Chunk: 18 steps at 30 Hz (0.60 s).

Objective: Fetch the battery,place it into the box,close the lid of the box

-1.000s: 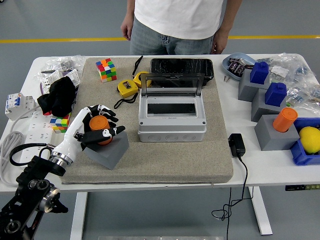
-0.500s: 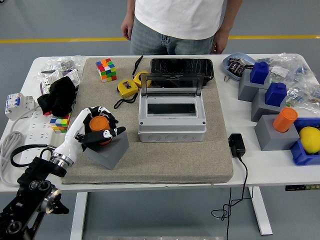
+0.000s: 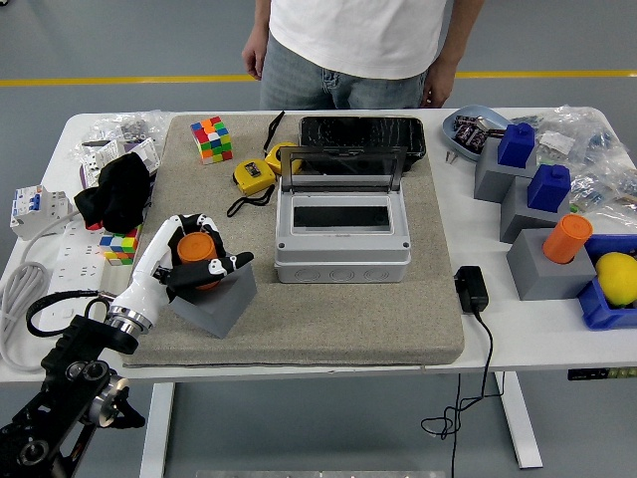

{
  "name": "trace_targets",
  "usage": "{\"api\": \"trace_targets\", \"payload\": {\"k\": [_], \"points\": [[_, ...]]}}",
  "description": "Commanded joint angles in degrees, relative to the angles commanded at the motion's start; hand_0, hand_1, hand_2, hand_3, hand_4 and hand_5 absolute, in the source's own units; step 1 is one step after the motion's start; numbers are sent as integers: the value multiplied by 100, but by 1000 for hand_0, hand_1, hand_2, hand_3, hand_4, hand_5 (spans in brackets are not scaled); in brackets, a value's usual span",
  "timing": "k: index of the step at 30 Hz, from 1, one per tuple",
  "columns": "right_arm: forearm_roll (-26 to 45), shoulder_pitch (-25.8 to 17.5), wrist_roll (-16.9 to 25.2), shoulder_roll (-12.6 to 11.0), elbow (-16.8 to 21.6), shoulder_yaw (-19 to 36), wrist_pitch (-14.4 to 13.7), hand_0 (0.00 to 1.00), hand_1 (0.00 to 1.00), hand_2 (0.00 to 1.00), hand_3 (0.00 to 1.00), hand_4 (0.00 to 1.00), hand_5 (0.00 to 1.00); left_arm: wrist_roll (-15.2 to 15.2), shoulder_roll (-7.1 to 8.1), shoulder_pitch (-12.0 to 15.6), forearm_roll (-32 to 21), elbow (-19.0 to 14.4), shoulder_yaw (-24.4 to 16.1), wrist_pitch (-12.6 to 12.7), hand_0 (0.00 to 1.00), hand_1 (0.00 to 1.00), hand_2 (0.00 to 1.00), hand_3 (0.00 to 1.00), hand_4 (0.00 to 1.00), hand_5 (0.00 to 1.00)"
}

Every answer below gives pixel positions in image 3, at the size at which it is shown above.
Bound white power strip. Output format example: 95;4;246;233
38;218;108;336

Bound blue plastic block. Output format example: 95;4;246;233
526;163;572;210
497;122;537;169

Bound smoked transparent box lid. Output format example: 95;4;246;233
280;145;409;194

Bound yellow tape measure square label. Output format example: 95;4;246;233
226;157;278;219

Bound black plastic tray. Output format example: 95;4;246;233
298;116;428;174

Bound clear bag of small parts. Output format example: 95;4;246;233
67;109;173;165

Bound white table leg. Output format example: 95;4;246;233
138;381;176;478
494;370;543;469

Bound grey plastic electrical box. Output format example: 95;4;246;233
273;191;413;285

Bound clear bag white label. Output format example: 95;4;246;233
510;103;631;168

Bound black cloth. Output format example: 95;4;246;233
73;151;153;234

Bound white electrical switch module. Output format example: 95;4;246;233
79;136;161;188

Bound clear bag of components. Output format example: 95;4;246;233
566;166;637;213

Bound multicolour puzzle cube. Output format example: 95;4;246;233
189;116;234;164
98;224;143;267

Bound light blue dish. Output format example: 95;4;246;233
441;104;512;163

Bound person's right hand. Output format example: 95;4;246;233
241;34;271;82

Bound grey-brown fabric mat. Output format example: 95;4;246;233
113;113;467;368

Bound grey holder block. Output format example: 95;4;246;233
506;227;597;302
473;136;538;204
499;176;571;245
168;258;258;340

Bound person's left hand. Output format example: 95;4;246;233
422;56;459;110

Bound black power adapter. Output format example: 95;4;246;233
455;265;490;316

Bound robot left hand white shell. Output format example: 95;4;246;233
108;212;256;328

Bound blue plastic bin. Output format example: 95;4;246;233
575;233;637;331

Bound white circuit breaker blue switches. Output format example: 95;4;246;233
8;183;69;241

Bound dark purple snack packet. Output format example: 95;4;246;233
467;123;494;153
451;115;478;143

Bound yellow tape measure round label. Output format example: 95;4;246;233
262;110;300;176

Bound black adapter cord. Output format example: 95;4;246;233
420;308;505;478

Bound yellow lemon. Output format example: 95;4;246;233
595;251;637;308

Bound black table control panel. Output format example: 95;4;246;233
567;366;637;382

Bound person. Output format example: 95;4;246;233
241;0;487;111

